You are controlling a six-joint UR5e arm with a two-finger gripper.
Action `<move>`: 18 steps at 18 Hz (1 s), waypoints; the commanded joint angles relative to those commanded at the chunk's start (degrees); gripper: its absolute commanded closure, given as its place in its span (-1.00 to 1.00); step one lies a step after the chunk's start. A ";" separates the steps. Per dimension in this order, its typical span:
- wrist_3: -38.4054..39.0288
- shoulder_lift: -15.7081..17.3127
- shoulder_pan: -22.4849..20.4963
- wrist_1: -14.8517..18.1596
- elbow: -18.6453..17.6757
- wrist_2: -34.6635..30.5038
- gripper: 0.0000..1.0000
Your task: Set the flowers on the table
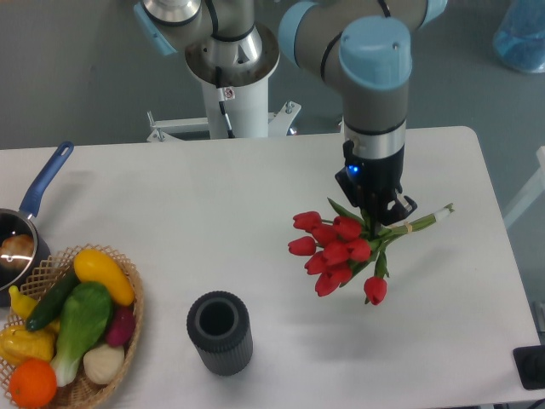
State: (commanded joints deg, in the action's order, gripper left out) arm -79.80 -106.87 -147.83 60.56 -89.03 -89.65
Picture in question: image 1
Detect yellow squash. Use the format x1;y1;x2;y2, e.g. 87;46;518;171
73;249;135;307

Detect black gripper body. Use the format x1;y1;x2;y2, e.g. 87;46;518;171
342;140;404;216

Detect green cucumber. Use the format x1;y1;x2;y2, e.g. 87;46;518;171
26;270;80;331

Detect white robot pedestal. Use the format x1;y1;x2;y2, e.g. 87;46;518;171
146;72;301;142

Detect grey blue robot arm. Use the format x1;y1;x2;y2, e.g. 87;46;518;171
134;1;446;227

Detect woven wicker basket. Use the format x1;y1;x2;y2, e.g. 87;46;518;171
1;245;144;408

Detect blue transparent container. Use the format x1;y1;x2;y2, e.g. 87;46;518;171
492;0;544;73

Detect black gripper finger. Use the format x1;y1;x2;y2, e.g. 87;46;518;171
335;169;364;209
380;194;417;226

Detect black device at edge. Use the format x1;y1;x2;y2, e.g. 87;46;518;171
513;345;544;390

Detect brown bread roll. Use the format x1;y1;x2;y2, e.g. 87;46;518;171
1;234;34;272

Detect yellow corn cob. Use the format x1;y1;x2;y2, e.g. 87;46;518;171
1;325;56;366

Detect green bok choy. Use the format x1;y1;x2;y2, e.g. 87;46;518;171
50;281;113;388

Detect dark grey ribbed vase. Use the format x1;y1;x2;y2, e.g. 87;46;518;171
186;291;253;376

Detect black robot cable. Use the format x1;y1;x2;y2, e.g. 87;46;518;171
215;66;237;140

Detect orange fruit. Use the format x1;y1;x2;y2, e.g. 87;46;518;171
9;359;57;408

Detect white frame at right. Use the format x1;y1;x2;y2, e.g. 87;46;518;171
503;146;544;229

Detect red tulip bouquet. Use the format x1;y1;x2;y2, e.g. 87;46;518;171
288;200;455;305

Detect blue handled saucepan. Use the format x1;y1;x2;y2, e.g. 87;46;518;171
1;141;74;308

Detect white garlic bulb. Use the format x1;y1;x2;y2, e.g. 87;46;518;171
83;343;124;385

